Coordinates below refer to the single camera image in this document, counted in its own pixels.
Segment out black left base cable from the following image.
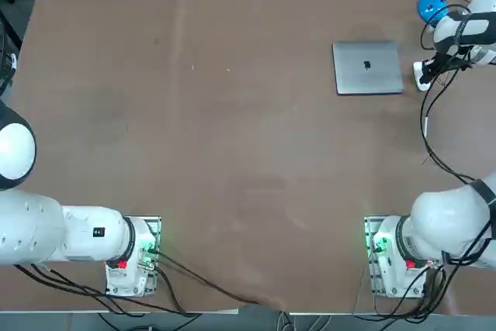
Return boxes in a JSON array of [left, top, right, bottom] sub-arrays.
[[153, 249, 290, 312]]

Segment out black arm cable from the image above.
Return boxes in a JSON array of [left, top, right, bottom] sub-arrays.
[[419, 5, 496, 192], [12, 263, 195, 317]]

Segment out silver closed MacBook laptop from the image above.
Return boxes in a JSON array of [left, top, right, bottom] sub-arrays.
[[332, 40, 405, 96]]

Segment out white computer mouse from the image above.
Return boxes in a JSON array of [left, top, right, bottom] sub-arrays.
[[412, 60, 430, 93]]

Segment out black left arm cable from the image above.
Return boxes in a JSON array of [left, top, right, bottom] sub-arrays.
[[12, 263, 195, 317]]

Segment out black right base cable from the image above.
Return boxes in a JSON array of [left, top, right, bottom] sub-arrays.
[[354, 260, 453, 321]]

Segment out black base cable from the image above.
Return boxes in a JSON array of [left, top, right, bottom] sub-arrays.
[[354, 260, 453, 321], [153, 249, 290, 312]]

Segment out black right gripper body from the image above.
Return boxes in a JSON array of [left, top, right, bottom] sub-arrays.
[[433, 48, 475, 73]]

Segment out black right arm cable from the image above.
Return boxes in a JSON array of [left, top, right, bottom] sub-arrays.
[[419, 5, 496, 192]]

